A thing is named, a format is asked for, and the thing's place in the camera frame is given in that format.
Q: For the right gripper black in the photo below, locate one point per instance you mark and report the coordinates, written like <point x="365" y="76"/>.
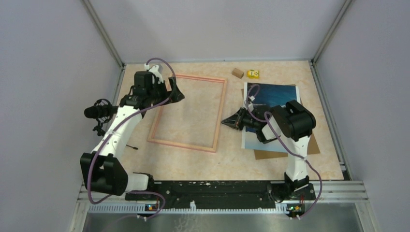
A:
<point x="234" y="121"/>

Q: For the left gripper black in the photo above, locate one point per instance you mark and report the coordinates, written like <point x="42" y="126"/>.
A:
<point x="176" y="96"/>

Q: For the black microphone orange tip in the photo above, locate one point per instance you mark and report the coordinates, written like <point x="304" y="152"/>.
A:
<point x="102" y="111"/>

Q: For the yellow toy block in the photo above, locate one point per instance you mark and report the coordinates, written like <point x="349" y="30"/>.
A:
<point x="253" y="74"/>

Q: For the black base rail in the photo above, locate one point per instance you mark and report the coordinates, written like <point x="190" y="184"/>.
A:
<point x="221" y="194"/>

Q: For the blue landscape photo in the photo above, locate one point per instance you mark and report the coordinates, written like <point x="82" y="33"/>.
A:
<point x="269" y="95"/>

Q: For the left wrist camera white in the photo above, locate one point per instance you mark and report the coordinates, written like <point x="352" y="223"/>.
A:
<point x="156" y="70"/>

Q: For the white cable duct strip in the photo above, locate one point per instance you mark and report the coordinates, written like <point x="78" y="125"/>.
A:
<point x="142" y="208"/>

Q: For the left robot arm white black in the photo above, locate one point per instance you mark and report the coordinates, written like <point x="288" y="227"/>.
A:
<point x="101" y="168"/>

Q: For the wooden picture frame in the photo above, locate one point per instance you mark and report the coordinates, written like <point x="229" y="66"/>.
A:
<point x="194" y="122"/>

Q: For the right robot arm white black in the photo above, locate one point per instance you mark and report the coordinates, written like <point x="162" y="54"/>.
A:
<point x="291" y="125"/>

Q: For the small wooden block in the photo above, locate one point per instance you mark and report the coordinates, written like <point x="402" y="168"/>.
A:
<point x="237" y="73"/>

